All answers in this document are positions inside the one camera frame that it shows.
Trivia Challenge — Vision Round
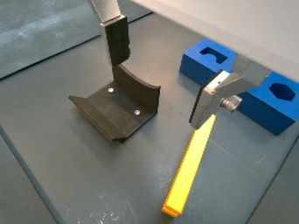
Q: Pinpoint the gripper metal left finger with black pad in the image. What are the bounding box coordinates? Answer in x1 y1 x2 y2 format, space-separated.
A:
88 0 132 67

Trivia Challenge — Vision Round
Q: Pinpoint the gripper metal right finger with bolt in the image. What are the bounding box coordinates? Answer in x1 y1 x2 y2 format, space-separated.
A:
190 54 271 129

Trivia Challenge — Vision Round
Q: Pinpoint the yellow double-square peg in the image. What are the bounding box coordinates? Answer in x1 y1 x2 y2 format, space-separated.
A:
162 115 217 218

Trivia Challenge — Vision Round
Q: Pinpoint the blue shape-sorting board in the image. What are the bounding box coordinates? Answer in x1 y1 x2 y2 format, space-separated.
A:
181 38 299 136

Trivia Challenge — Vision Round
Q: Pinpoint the black curved holder stand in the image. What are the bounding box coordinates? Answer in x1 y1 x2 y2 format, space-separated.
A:
70 65 161 141

